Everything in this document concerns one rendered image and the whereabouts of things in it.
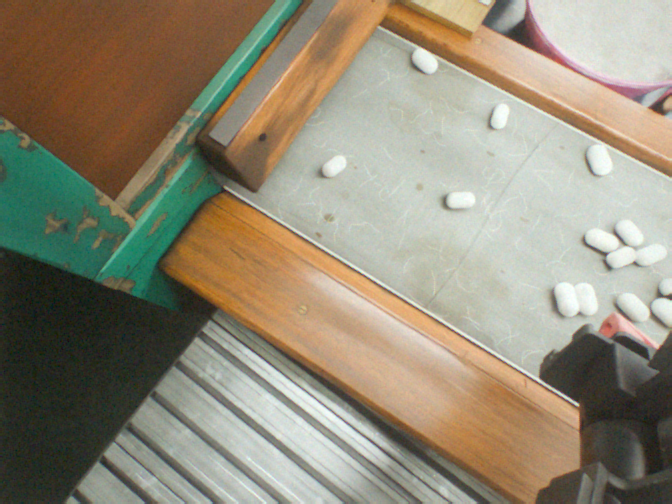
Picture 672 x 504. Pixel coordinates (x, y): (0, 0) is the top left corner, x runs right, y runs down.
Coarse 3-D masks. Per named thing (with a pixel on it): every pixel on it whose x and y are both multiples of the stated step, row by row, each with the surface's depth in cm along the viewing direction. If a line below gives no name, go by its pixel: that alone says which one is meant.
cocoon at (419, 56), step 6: (414, 54) 57; (420, 54) 57; (426, 54) 57; (414, 60) 58; (420, 60) 57; (426, 60) 57; (432, 60) 57; (420, 66) 57; (426, 66) 57; (432, 66) 57; (426, 72) 58; (432, 72) 58
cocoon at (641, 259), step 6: (648, 246) 51; (654, 246) 51; (660, 246) 50; (636, 252) 51; (642, 252) 50; (648, 252) 50; (654, 252) 50; (660, 252) 50; (666, 252) 50; (636, 258) 51; (642, 258) 50; (648, 258) 50; (654, 258) 50; (660, 258) 50; (642, 264) 51; (648, 264) 50
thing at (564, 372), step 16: (576, 336) 35; (592, 336) 34; (560, 352) 36; (576, 352) 35; (592, 352) 35; (544, 368) 37; (560, 368) 37; (576, 368) 36; (560, 384) 37; (576, 384) 37; (576, 400) 37; (592, 416) 32; (608, 416) 32; (624, 416) 30; (640, 416) 30
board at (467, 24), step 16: (400, 0) 58; (416, 0) 57; (432, 0) 57; (448, 0) 57; (464, 0) 57; (432, 16) 57; (448, 16) 56; (464, 16) 56; (480, 16) 56; (464, 32) 57
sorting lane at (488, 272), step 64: (384, 64) 59; (448, 64) 59; (320, 128) 57; (384, 128) 56; (448, 128) 56; (512, 128) 56; (320, 192) 54; (384, 192) 54; (448, 192) 54; (512, 192) 54; (576, 192) 54; (640, 192) 54; (384, 256) 52; (448, 256) 52; (512, 256) 52; (576, 256) 52; (448, 320) 50; (512, 320) 50; (576, 320) 50
